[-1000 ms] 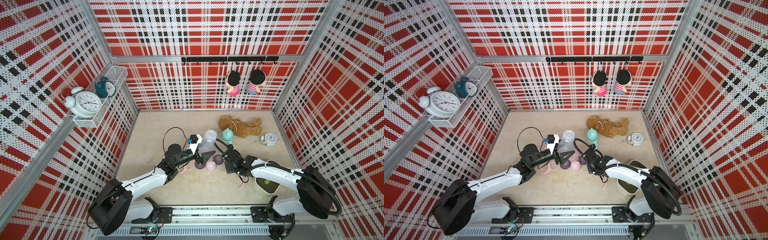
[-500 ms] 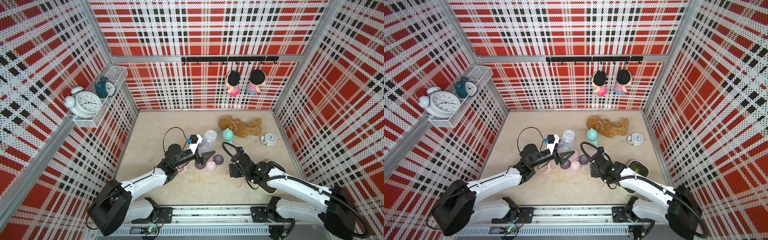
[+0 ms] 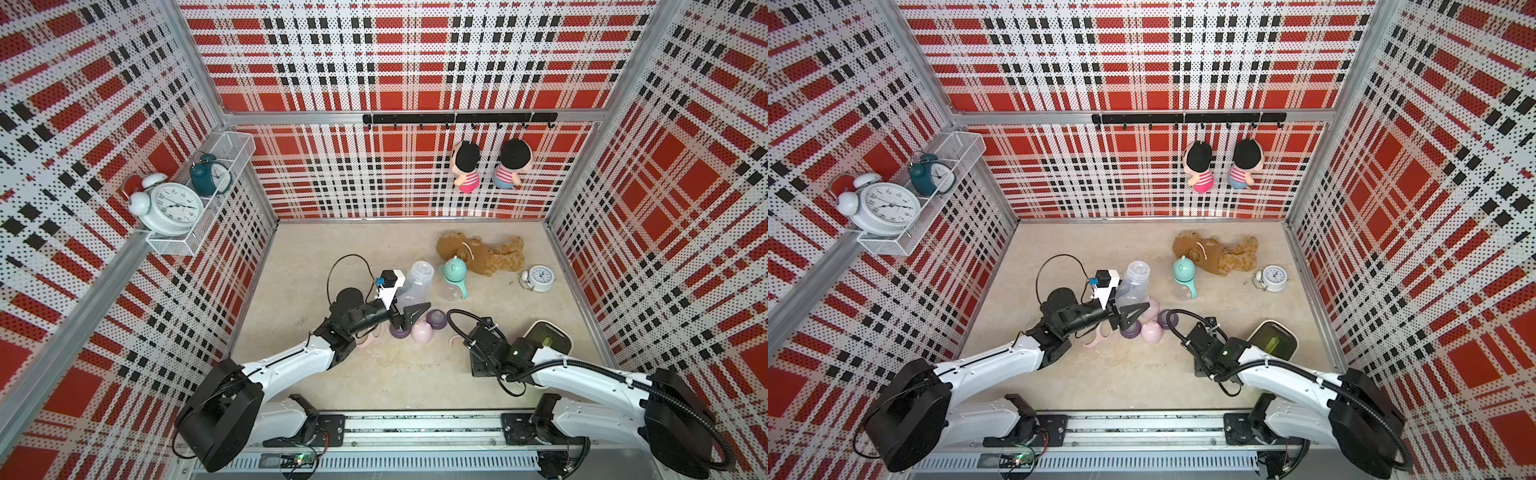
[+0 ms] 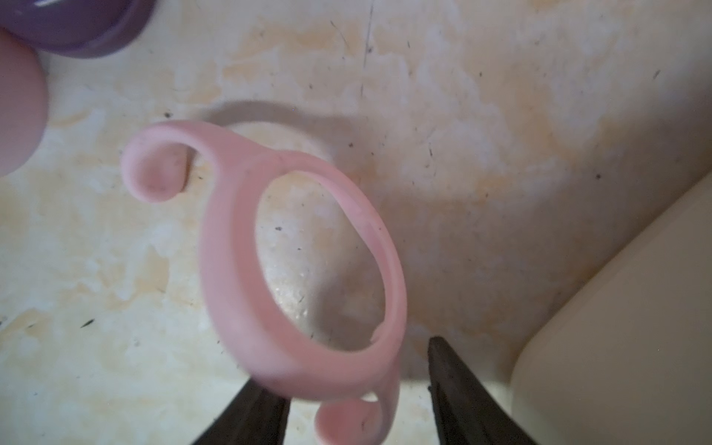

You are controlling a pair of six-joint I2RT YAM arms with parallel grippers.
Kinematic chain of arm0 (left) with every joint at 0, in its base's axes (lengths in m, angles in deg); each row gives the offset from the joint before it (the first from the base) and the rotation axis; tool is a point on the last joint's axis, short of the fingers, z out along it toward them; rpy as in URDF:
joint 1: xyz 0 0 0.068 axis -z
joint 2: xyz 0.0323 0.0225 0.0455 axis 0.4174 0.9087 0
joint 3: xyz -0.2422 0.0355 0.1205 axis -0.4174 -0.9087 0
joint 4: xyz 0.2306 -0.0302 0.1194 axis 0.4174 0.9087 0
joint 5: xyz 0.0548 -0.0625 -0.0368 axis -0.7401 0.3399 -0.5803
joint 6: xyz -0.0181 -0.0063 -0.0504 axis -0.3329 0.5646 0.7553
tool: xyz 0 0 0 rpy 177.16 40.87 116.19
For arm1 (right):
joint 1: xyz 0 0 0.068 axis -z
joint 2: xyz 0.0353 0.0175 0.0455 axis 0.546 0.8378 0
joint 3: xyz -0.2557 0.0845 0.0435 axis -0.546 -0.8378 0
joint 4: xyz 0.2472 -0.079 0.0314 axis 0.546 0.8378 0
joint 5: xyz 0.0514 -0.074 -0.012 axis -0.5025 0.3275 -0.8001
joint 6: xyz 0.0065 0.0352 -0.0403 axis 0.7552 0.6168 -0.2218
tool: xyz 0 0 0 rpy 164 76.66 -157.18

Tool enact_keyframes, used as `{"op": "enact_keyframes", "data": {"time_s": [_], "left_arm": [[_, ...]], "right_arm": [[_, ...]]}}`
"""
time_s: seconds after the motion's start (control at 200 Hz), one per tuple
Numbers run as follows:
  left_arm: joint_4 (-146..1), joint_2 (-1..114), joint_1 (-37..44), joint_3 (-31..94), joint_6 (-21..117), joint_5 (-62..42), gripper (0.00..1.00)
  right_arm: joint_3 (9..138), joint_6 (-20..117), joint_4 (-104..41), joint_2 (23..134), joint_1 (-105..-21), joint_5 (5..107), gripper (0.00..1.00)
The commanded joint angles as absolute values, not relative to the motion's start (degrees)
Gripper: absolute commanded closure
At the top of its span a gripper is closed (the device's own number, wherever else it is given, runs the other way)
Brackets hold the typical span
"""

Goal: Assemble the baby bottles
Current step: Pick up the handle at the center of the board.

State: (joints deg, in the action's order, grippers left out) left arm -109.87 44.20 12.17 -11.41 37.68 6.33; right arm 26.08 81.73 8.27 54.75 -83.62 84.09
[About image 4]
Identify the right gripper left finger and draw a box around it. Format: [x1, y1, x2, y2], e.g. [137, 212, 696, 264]
[194, 378, 291, 445]

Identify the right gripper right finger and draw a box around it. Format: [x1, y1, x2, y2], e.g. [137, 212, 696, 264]
[428, 337, 535, 445]

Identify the pink bottle handle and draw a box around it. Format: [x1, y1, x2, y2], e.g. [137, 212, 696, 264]
[122, 121, 407, 444]

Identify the purple nipple ring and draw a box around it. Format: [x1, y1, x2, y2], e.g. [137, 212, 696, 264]
[0, 0, 157, 59]

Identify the white bin green inside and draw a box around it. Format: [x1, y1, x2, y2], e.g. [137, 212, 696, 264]
[511, 178, 711, 444]

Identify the pink bottle cap lower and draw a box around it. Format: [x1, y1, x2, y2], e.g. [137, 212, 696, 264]
[0, 30, 48, 176]

